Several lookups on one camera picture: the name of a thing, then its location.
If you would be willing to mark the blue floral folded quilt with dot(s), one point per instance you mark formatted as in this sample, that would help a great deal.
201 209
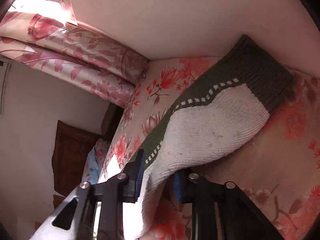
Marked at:
94 162

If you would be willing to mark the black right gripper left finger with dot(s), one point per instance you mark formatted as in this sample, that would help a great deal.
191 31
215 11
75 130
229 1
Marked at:
96 211

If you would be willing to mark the green and white knit sweater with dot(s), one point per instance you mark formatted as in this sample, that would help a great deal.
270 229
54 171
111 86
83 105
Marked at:
221 111

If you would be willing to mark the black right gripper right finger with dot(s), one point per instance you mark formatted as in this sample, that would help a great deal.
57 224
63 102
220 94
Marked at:
221 211

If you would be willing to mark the dark wooden door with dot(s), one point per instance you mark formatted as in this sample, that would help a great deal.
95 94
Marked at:
72 145

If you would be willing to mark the pink floral curtain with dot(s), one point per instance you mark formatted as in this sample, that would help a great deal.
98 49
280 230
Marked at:
78 56

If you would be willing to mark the window with metal frame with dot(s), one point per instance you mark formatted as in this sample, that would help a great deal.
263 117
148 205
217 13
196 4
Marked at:
60 10

